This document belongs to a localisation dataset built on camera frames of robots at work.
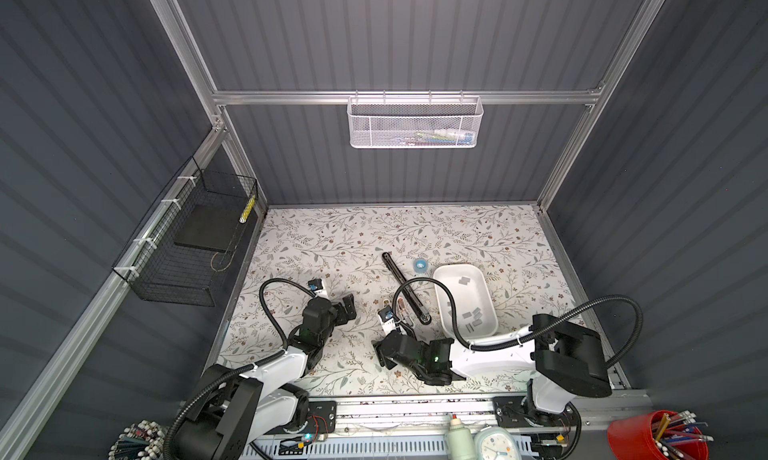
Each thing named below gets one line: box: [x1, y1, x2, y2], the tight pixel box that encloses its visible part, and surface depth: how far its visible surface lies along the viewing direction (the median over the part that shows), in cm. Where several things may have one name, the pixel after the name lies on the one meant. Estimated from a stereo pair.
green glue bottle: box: [446, 414, 476, 460], surface depth 66 cm
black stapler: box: [382, 252, 432, 325], surface depth 95 cm
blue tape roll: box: [414, 259, 428, 273], surface depth 104 cm
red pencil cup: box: [608, 410, 714, 460], surface depth 61 cm
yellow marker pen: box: [239, 195, 256, 224], surface depth 82 cm
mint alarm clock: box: [474, 426, 521, 460], surface depth 69 cm
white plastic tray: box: [434, 263, 498, 340], surface depth 94 cm
